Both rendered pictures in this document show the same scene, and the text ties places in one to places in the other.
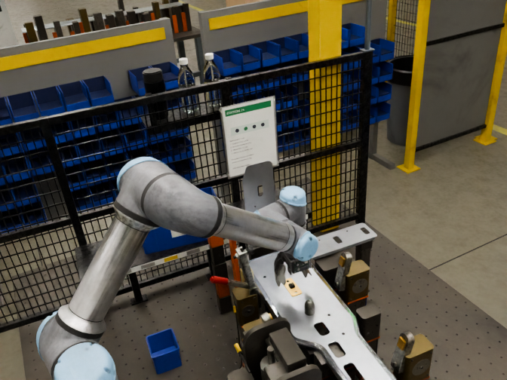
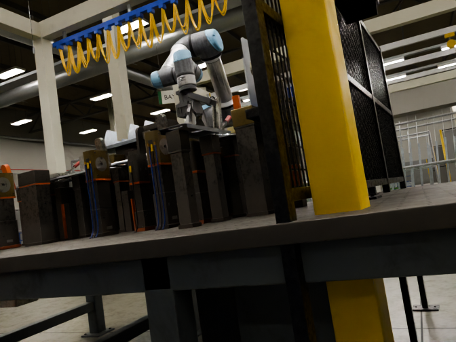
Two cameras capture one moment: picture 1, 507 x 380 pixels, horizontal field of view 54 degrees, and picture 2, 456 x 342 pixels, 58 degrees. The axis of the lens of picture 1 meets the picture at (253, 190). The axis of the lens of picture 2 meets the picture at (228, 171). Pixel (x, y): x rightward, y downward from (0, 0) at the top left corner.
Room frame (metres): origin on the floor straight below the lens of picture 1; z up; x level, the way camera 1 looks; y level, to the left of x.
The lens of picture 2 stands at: (2.52, -1.11, 0.75)
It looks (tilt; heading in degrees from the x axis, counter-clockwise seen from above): 5 degrees up; 139
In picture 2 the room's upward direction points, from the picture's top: 9 degrees counter-clockwise
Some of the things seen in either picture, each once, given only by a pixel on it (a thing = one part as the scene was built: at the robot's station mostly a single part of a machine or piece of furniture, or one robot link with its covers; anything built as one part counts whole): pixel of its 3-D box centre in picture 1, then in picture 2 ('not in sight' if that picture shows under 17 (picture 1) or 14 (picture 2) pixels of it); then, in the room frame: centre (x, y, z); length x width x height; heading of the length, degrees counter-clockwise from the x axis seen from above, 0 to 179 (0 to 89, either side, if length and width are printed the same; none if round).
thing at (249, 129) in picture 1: (250, 137); not in sight; (1.80, -0.01, 1.30); 0.23 x 0.02 x 0.31; 110
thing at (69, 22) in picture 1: (114, 51); not in sight; (6.16, 1.55, 0.58); 2.10 x 0.90 x 1.16; 114
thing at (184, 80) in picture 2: not in sight; (186, 83); (1.22, -0.11, 1.26); 0.08 x 0.08 x 0.05
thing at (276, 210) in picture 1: (269, 223); (188, 72); (1.14, -0.04, 1.34); 0.11 x 0.11 x 0.08; 34
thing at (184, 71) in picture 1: (186, 84); not in sight; (1.82, 0.21, 1.53); 0.07 x 0.07 x 0.20
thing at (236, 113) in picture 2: not in sight; (254, 161); (1.55, -0.13, 0.88); 0.08 x 0.08 x 0.36; 20
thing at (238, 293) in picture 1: (244, 332); (229, 176); (1.18, 0.07, 0.87); 0.10 x 0.07 x 0.35; 110
